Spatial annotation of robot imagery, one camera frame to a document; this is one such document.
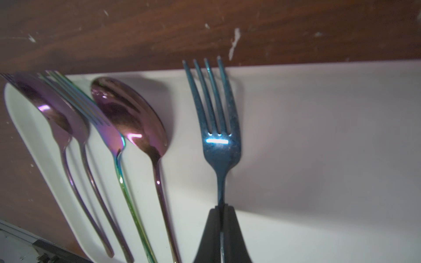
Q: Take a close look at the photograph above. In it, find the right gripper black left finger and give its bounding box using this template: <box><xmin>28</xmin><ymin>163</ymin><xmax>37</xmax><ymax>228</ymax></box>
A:
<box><xmin>194</xmin><ymin>206</ymin><xmax>221</xmax><ymax>263</ymax></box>

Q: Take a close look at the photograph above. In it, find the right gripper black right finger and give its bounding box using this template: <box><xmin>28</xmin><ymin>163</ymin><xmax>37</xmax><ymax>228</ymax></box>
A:
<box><xmin>223</xmin><ymin>204</ymin><xmax>252</xmax><ymax>263</ymax></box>

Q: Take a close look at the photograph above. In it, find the blue fork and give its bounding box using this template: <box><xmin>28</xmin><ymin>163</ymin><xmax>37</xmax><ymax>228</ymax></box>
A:
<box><xmin>182</xmin><ymin>57</ymin><xmax>242</xmax><ymax>209</ymax></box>

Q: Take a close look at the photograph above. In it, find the purple spoon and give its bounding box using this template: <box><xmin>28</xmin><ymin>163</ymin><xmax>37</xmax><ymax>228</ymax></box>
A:
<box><xmin>13</xmin><ymin>72</ymin><xmax>134</xmax><ymax>263</ymax></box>
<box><xmin>91</xmin><ymin>77</ymin><xmax>182</xmax><ymax>263</ymax></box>

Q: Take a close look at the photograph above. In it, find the purple fork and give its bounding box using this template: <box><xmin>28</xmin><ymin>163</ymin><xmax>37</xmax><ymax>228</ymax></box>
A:
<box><xmin>0</xmin><ymin>72</ymin><xmax>115</xmax><ymax>259</ymax></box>

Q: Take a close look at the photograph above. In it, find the rainbow iridescent fork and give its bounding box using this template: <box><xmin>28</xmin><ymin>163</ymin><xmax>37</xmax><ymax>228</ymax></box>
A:
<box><xmin>37</xmin><ymin>69</ymin><xmax>159</xmax><ymax>263</ymax></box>

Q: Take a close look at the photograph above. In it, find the aluminium frame rail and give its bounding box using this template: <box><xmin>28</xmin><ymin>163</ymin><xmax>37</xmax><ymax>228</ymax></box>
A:
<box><xmin>1</xmin><ymin>220</ymin><xmax>91</xmax><ymax>263</ymax></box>

